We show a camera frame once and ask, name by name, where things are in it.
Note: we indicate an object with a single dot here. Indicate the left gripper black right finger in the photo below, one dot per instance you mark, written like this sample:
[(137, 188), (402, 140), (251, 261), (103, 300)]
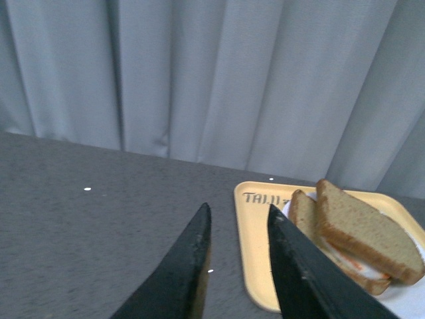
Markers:
[(307, 283)]

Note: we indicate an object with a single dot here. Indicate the grey curtain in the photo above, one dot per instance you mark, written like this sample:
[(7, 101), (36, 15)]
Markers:
[(300, 89)]

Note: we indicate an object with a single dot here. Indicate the bread slice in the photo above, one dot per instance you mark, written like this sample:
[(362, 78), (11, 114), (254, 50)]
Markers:
[(362, 230), (296, 204)]

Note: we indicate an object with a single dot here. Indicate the yellow bear tray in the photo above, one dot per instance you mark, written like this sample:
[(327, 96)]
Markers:
[(252, 201)]

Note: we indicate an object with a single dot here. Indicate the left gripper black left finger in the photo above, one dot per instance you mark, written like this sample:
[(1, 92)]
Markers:
[(177, 288)]

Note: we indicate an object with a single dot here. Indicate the white round plate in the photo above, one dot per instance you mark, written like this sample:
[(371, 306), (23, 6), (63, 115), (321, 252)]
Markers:
[(406, 301)]

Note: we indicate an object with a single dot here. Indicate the fried egg filling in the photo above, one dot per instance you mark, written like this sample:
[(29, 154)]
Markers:
[(350, 265)]

